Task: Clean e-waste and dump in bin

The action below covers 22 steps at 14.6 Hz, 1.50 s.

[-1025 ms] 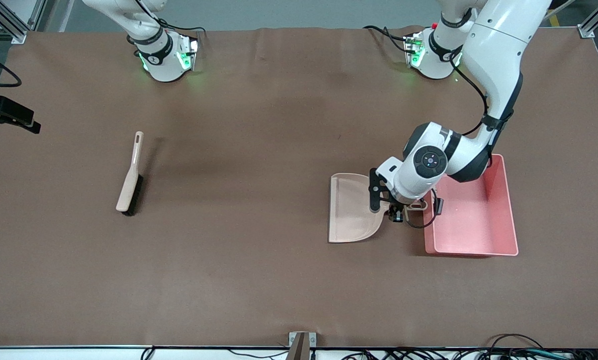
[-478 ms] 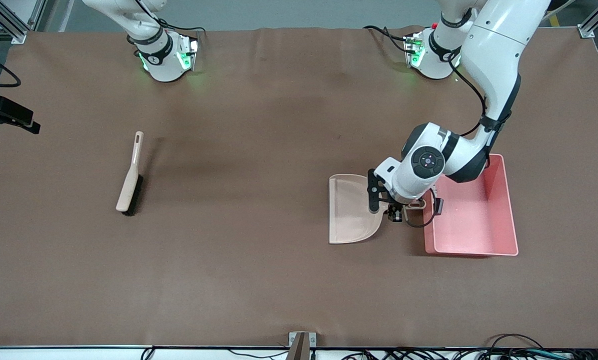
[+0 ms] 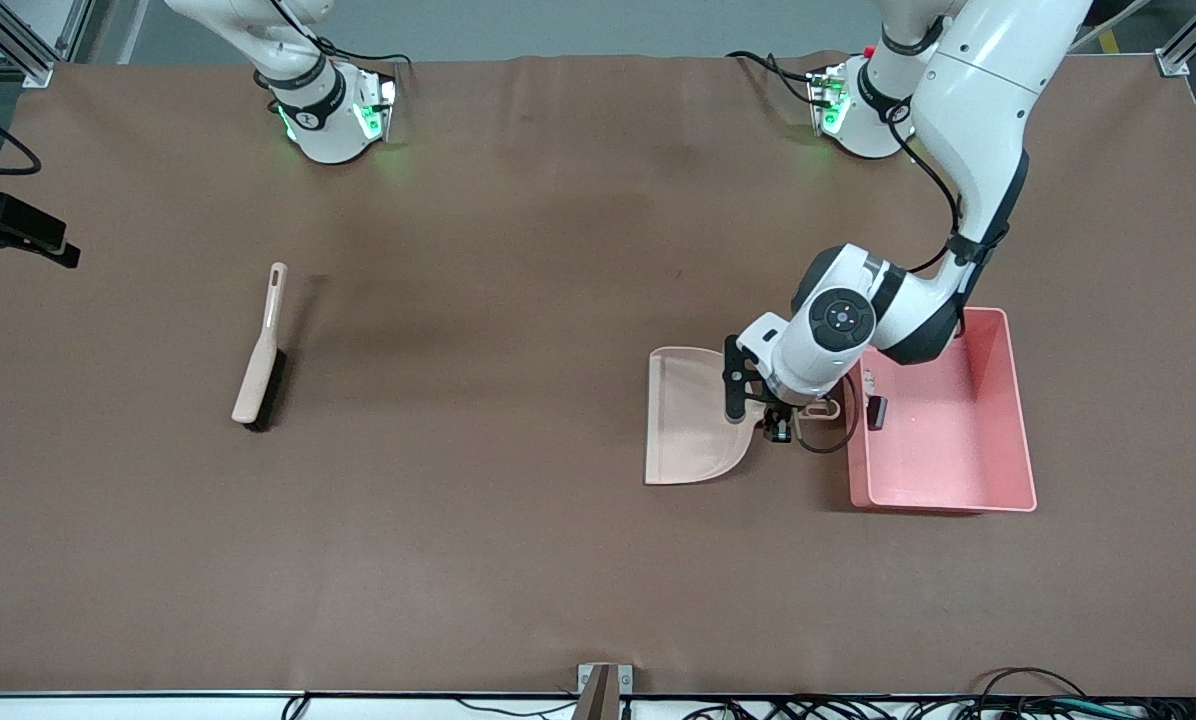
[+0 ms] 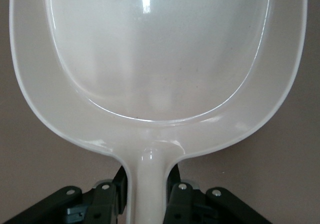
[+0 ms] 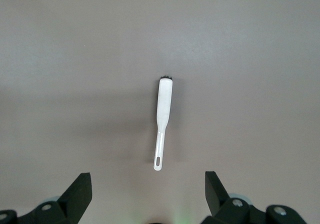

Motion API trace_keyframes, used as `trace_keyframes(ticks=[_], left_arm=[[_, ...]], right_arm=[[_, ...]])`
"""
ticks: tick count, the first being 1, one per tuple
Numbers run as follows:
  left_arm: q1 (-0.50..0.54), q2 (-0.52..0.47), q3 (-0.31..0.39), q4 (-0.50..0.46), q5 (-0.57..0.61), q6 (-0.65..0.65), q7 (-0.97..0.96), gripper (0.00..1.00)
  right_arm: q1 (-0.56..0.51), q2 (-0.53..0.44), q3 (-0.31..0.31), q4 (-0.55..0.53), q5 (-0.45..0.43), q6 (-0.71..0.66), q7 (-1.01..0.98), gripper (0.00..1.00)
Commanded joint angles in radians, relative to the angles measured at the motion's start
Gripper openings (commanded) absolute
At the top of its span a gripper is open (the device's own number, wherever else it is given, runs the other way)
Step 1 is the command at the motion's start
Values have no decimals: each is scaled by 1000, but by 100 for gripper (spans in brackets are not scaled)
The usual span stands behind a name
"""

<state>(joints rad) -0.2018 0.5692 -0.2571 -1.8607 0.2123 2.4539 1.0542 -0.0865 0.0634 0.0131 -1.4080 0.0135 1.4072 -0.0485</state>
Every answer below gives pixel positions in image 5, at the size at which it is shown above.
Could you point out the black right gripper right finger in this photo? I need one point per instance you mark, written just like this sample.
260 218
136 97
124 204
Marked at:
220 204

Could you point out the large table cover mat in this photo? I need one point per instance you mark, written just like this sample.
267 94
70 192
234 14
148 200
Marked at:
75 59

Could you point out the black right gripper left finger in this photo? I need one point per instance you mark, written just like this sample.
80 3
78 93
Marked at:
72 201

